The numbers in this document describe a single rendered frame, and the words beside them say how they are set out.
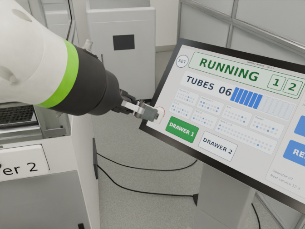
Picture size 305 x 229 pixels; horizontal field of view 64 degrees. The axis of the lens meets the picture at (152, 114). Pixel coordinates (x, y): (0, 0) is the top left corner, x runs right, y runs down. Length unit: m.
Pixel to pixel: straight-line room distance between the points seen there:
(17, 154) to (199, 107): 0.55
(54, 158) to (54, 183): 0.12
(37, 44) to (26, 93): 0.05
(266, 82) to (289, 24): 0.84
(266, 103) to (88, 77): 0.45
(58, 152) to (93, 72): 0.54
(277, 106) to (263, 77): 0.08
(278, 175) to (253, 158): 0.06
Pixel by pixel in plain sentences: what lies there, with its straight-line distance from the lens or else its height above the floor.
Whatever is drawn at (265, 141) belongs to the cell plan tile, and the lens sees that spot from 0.64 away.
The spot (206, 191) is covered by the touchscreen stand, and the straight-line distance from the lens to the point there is 0.91.
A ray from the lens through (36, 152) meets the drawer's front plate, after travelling 0.83.
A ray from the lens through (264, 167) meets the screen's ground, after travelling 0.63.
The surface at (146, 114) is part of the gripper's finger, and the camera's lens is 0.43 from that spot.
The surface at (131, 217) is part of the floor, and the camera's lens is 1.71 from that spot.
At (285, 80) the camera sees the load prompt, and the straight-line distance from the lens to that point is 0.67.
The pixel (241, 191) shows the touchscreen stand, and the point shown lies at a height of 0.81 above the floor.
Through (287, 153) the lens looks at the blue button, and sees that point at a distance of 0.63.
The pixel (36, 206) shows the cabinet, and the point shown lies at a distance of 1.04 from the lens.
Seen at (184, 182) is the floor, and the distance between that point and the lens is 1.89.
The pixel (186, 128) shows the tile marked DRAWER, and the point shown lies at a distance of 0.69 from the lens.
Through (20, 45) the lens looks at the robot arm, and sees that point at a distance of 0.27.
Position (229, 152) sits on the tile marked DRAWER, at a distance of 0.65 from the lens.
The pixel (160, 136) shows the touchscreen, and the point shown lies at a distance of 0.72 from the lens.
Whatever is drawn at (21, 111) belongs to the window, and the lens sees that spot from 0.79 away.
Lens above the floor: 1.42
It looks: 33 degrees down
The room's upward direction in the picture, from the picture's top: straight up
